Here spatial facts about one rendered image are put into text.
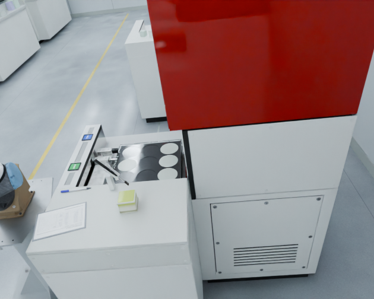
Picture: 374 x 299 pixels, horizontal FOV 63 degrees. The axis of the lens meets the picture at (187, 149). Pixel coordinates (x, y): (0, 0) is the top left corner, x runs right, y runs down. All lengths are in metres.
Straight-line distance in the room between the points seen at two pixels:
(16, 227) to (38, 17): 6.45
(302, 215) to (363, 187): 1.27
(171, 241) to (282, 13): 0.87
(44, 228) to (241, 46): 1.04
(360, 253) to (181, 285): 1.40
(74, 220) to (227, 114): 0.76
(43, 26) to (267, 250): 6.90
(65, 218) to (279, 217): 1.02
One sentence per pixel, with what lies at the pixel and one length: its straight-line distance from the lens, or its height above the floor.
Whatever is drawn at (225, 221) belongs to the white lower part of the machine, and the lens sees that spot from 1.63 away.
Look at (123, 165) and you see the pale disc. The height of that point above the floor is 0.90.
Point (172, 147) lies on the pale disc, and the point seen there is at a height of 0.90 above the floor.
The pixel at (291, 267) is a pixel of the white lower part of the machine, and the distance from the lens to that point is 2.07.
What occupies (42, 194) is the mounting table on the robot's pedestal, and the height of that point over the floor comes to 0.82.
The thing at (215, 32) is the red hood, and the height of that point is 1.60.
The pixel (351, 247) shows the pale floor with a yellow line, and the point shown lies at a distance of 2.46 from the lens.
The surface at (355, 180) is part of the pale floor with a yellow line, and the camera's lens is 2.94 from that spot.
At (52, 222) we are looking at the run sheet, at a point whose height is 0.97.
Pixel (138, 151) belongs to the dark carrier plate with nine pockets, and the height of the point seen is 0.90.
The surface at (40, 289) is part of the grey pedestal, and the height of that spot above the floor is 0.05.
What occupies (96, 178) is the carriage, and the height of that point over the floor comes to 0.88.
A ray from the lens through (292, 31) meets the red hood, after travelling 1.13.
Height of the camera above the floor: 1.91
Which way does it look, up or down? 37 degrees down
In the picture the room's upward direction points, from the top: 8 degrees counter-clockwise
